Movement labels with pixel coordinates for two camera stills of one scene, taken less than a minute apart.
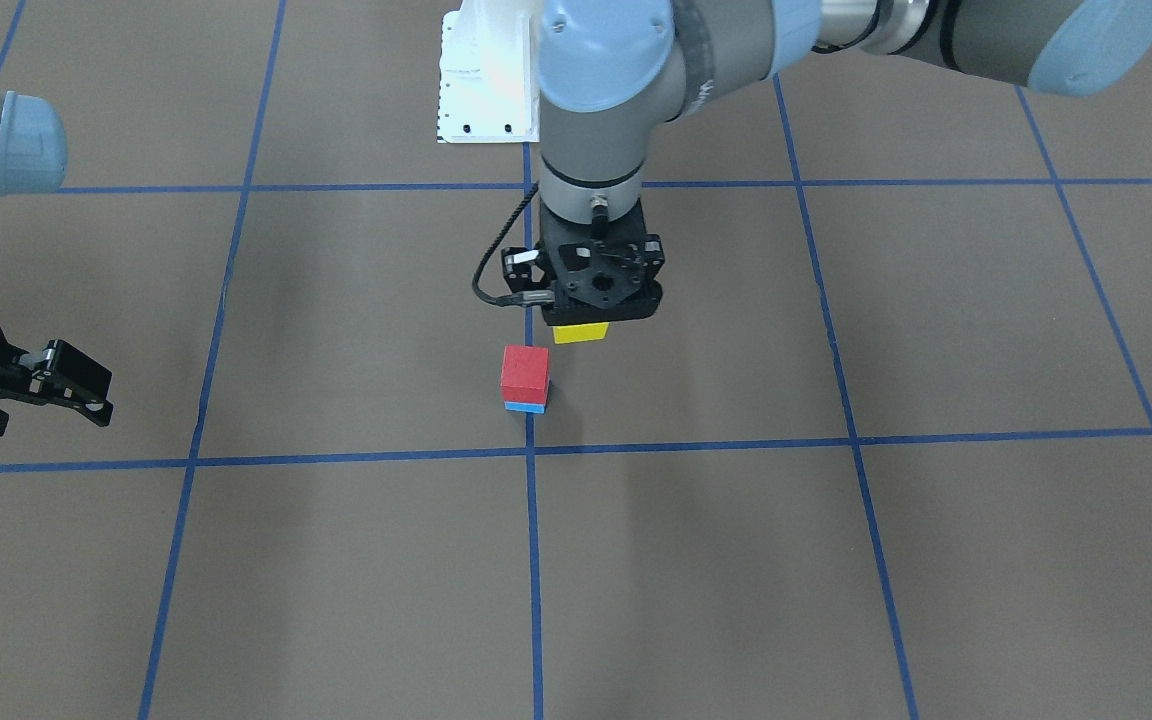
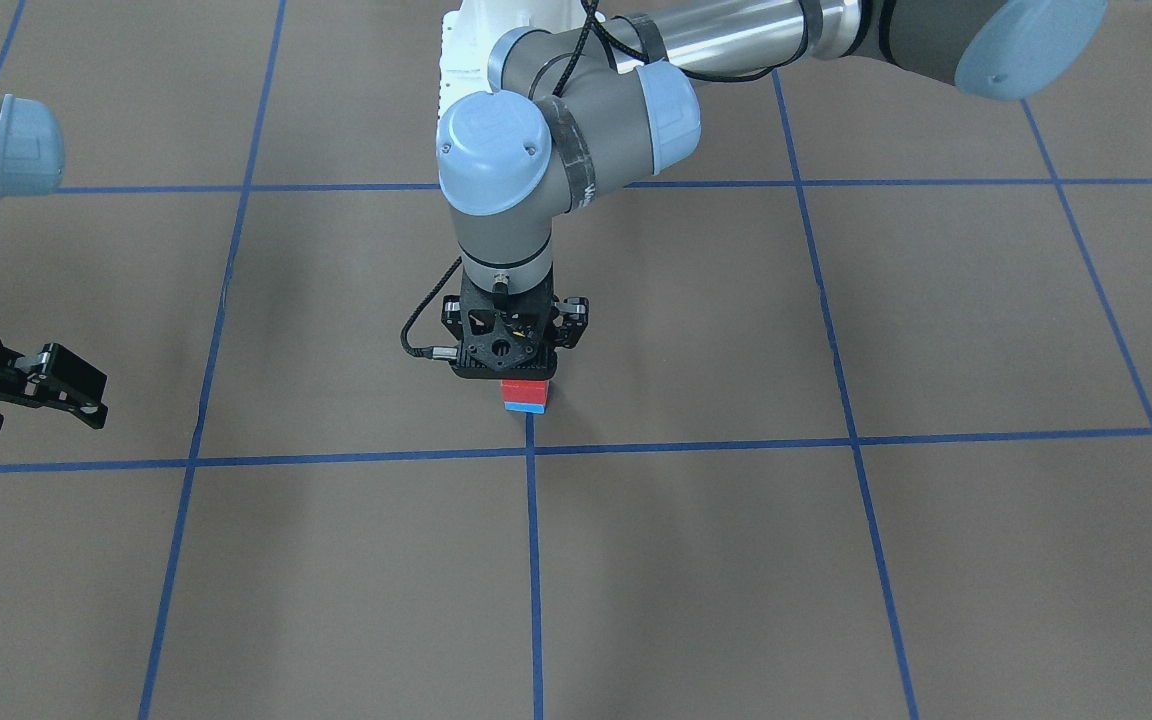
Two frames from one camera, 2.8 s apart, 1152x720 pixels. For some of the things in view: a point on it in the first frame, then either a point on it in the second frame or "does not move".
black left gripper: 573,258 -> 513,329
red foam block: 525,374 does not move
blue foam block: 527,407 does not move
